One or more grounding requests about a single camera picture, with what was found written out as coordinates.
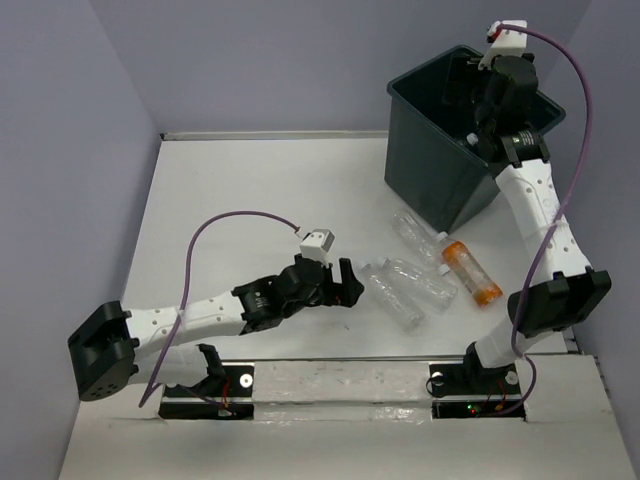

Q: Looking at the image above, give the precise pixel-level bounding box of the clear crushed bottle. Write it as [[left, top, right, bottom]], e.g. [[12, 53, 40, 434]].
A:
[[357, 261, 425, 333]]

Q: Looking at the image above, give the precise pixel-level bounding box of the clear bottle white cap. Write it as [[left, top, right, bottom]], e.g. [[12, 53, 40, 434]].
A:
[[379, 258, 458, 312]]

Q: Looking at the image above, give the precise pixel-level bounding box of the clear bottle orange blue label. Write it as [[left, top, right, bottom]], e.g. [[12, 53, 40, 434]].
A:
[[463, 133, 479, 151]]

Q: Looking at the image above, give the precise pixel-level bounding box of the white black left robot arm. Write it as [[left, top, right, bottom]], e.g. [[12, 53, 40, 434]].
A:
[[67, 255, 365, 402]]

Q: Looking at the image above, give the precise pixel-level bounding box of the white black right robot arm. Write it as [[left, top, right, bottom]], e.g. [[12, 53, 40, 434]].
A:
[[443, 54, 612, 392]]

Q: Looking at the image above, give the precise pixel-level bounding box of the dark green plastic bin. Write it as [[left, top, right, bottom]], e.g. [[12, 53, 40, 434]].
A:
[[384, 45, 565, 232]]

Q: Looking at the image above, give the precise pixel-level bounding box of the orange liquid bottle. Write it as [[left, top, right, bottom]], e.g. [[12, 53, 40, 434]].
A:
[[436, 231, 503, 308]]

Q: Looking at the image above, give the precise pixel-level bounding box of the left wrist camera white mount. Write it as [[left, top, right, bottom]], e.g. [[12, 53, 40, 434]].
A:
[[299, 229, 335, 267]]

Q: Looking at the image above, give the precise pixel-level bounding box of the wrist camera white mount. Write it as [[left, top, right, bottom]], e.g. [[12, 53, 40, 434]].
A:
[[478, 20, 528, 71], [299, 229, 335, 267]]

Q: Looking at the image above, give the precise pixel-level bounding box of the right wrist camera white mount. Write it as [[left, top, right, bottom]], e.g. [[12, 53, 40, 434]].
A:
[[478, 20, 528, 71]]

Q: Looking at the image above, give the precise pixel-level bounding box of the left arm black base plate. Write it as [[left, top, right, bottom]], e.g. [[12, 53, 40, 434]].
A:
[[158, 344, 255, 421]]

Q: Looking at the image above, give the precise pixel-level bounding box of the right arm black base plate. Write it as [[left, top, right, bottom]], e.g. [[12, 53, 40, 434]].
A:
[[425, 363, 525, 420]]

